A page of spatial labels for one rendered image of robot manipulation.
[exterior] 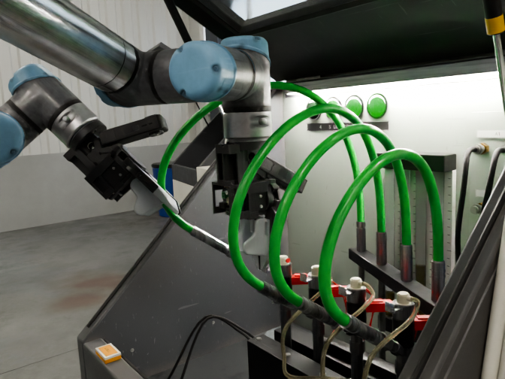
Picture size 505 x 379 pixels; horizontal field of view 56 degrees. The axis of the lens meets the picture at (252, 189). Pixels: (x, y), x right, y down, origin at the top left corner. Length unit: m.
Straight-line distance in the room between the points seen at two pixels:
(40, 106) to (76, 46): 0.30
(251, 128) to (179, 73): 0.15
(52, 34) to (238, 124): 0.28
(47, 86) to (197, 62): 0.36
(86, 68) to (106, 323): 0.57
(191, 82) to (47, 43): 0.17
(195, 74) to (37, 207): 6.81
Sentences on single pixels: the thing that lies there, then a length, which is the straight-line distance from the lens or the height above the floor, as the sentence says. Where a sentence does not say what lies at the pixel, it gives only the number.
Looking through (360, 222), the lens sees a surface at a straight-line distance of 0.95.
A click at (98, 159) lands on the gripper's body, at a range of 0.87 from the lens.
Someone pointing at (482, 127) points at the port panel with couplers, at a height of 1.33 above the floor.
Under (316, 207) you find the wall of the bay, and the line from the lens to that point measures 1.15.
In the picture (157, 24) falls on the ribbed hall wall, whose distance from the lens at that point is 8.20.
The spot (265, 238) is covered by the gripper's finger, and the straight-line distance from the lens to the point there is 0.77.
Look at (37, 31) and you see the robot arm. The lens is 0.58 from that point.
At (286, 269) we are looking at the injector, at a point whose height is 1.11.
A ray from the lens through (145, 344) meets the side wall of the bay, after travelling 1.10.
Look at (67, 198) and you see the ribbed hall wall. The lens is 7.47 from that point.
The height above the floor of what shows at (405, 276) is 1.11.
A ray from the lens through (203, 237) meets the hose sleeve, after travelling 0.86.
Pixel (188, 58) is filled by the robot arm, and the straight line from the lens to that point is 0.62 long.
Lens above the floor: 1.37
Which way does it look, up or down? 9 degrees down
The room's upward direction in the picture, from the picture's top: 3 degrees counter-clockwise
